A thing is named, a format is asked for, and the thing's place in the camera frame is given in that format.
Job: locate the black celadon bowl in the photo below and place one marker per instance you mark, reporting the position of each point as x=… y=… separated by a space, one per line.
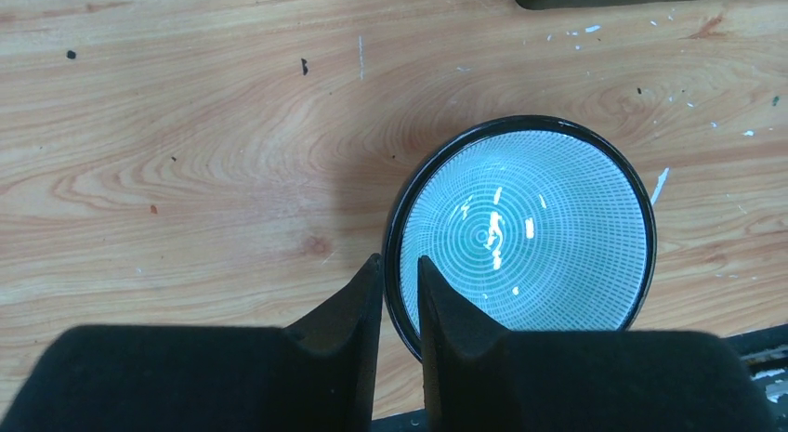
x=536 y=220

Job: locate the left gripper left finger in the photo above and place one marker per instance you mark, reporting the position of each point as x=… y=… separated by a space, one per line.
x=316 y=374

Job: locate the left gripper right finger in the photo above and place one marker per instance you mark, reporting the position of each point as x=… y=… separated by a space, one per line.
x=480 y=376

